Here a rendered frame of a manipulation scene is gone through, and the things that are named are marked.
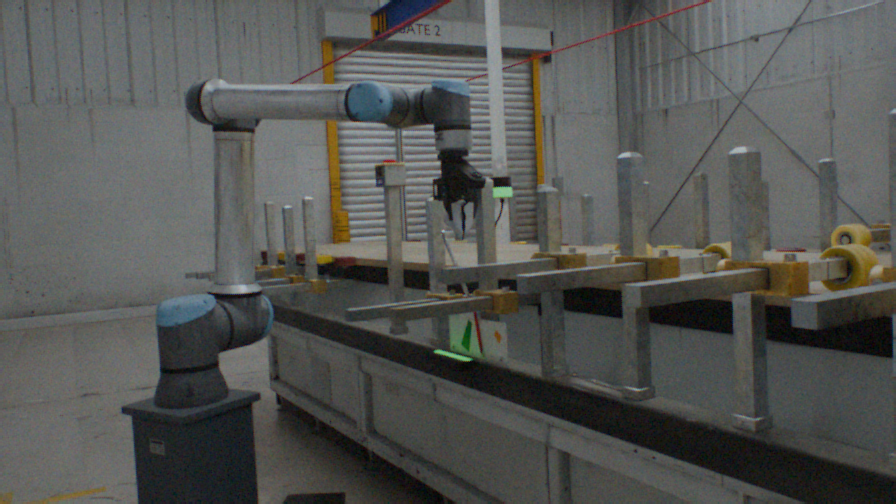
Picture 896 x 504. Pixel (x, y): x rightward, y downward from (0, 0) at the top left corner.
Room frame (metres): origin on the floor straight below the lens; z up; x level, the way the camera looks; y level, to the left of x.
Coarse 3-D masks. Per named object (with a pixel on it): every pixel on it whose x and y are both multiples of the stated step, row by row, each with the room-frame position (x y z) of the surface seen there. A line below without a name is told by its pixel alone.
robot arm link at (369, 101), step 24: (192, 96) 1.90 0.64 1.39; (216, 96) 1.88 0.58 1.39; (240, 96) 1.85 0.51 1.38; (264, 96) 1.81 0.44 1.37; (288, 96) 1.78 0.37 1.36; (312, 96) 1.75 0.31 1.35; (336, 96) 1.71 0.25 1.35; (360, 96) 1.67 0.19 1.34; (384, 96) 1.66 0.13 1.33; (216, 120) 1.93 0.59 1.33; (336, 120) 1.76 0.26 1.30; (360, 120) 1.71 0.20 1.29; (384, 120) 1.70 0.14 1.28
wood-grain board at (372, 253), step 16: (336, 256) 3.10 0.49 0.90; (368, 256) 2.95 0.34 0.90; (384, 256) 2.90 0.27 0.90; (416, 256) 2.80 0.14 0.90; (448, 256) 2.70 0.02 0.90; (464, 256) 2.66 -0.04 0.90; (512, 256) 2.53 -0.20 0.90; (528, 256) 2.49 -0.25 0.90; (768, 256) 2.01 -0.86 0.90; (800, 256) 1.96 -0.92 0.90; (816, 256) 1.94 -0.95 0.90; (880, 256) 1.85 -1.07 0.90; (608, 288) 1.69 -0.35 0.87; (816, 288) 1.31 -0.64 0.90; (768, 304) 1.33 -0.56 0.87; (784, 304) 1.30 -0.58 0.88
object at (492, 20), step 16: (496, 0) 3.44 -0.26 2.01; (496, 16) 3.43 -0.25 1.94; (496, 32) 3.43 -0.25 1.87; (496, 48) 3.43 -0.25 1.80; (496, 64) 3.43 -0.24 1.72; (496, 80) 3.43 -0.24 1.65; (496, 96) 3.42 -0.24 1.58; (496, 112) 3.42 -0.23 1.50; (496, 128) 3.42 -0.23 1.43; (496, 144) 3.42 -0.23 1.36; (496, 160) 3.43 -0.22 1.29; (496, 176) 3.43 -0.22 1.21; (496, 208) 3.44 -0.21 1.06; (496, 240) 3.46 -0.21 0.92
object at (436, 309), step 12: (456, 300) 1.72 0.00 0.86; (468, 300) 1.72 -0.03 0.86; (480, 300) 1.74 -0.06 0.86; (492, 300) 1.75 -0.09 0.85; (528, 300) 1.81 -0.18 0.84; (540, 300) 1.82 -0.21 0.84; (396, 312) 1.62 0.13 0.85; (408, 312) 1.64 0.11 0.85; (420, 312) 1.65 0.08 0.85; (432, 312) 1.67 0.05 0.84; (444, 312) 1.69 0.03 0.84; (456, 312) 1.70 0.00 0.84; (468, 312) 1.72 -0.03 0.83
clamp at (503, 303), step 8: (480, 296) 1.80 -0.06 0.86; (496, 296) 1.74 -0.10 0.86; (504, 296) 1.73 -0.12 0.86; (512, 296) 1.74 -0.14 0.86; (496, 304) 1.74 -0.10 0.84; (504, 304) 1.73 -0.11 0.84; (512, 304) 1.74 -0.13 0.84; (496, 312) 1.74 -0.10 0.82; (504, 312) 1.73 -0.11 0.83; (512, 312) 1.74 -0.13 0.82
